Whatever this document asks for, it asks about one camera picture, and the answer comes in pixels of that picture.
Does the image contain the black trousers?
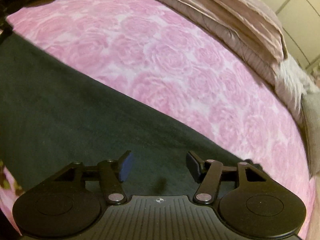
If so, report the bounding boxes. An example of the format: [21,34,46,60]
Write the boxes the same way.
[1,33,239,196]

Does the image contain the grey pillow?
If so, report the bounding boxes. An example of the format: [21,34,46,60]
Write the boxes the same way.
[302,93,320,177]

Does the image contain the pink rose bed blanket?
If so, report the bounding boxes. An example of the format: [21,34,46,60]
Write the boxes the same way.
[1,0,316,239]

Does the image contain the pink folded quilt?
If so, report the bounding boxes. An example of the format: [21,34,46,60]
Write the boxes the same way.
[159,0,287,85]

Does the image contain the white wardrobe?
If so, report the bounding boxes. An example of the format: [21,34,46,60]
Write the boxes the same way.
[262,0,320,72]

